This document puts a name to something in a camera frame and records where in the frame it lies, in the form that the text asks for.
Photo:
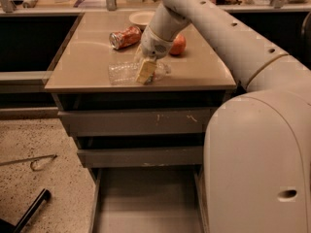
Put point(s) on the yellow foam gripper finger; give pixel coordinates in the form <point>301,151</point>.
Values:
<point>146,69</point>
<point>138,54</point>

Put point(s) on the grey drawer cabinet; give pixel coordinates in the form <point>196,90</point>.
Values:
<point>142,143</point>

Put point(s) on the white paper bowl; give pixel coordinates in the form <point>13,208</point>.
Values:
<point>141,19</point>

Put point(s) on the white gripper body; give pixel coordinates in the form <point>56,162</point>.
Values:
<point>154,46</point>

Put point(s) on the black chair leg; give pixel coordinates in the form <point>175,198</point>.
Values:
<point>6,227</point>

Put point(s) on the crushed orange soda can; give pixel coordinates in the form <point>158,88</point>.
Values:
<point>123,39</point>

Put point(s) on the metal hook rod on floor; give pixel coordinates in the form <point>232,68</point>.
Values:
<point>29,159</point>

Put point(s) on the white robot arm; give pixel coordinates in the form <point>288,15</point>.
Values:
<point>258,144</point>

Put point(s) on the open bottom grey drawer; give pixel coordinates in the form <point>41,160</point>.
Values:
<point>146,200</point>

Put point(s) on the middle grey drawer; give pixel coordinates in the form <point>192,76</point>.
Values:
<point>146,157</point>

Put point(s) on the red apple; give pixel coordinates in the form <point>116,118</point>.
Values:
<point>179,45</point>

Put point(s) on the top grey drawer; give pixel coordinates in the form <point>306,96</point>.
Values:
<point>136,122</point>

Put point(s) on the clear plastic water bottle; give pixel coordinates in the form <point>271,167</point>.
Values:
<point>125,73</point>

